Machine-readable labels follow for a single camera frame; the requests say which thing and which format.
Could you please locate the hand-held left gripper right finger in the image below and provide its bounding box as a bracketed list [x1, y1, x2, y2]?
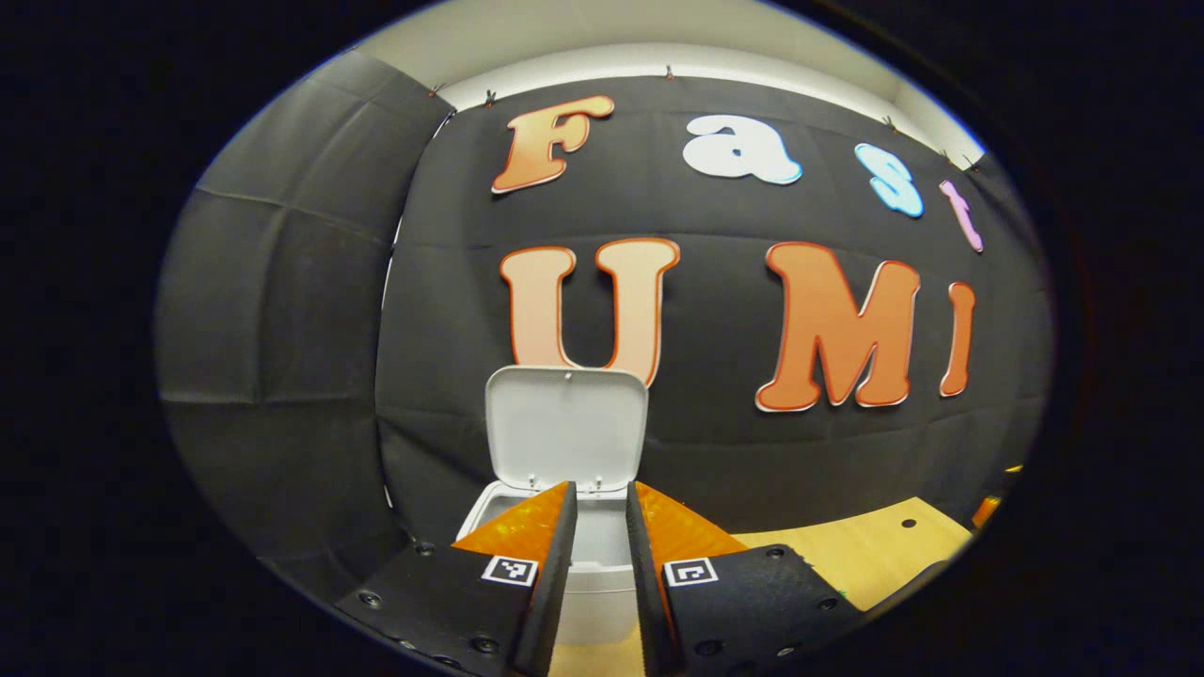
[626, 480, 868, 677]

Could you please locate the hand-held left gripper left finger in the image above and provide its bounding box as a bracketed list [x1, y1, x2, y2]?
[335, 480, 578, 677]

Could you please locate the white desktop garbage bin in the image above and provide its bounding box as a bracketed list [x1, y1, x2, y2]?
[455, 365, 650, 647]

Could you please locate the wooden desktop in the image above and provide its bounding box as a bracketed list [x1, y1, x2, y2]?
[550, 496, 974, 677]

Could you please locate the black backdrop cloth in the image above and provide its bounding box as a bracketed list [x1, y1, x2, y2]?
[376, 75, 1050, 565]

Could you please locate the black side cloth panel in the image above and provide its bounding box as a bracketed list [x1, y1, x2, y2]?
[155, 49, 457, 603]

